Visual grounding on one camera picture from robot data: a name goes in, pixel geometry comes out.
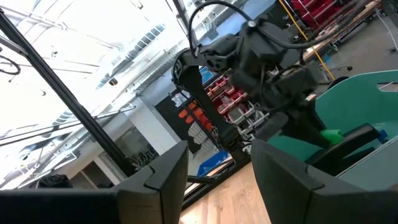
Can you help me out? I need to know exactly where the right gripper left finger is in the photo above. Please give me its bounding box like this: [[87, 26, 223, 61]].
[[0, 141, 190, 224]]

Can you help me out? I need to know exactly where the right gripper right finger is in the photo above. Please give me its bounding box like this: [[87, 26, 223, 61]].
[[250, 138, 398, 224]]

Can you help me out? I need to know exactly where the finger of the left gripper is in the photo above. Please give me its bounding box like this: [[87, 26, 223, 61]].
[[254, 111, 290, 142], [279, 100, 331, 149]]

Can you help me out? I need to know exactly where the green mini stapler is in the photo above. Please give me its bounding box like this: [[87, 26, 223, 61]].
[[319, 128, 345, 146]]

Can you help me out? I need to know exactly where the black stapler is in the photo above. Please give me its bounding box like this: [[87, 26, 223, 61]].
[[305, 123, 382, 177]]

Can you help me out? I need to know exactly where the blue mini stapler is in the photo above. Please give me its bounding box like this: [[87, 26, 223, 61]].
[[377, 128, 389, 144]]

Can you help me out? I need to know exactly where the shelf with coloured bins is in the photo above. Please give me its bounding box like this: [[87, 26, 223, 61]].
[[175, 67, 271, 144]]

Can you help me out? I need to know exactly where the teal plastic bin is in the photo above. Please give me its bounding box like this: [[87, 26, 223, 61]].
[[266, 69, 398, 191]]

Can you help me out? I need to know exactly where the blue plastic crate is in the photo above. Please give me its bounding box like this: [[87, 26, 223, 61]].
[[197, 150, 233, 177]]

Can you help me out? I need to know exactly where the yellow hanging cord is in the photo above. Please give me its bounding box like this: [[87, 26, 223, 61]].
[[277, 0, 336, 82]]

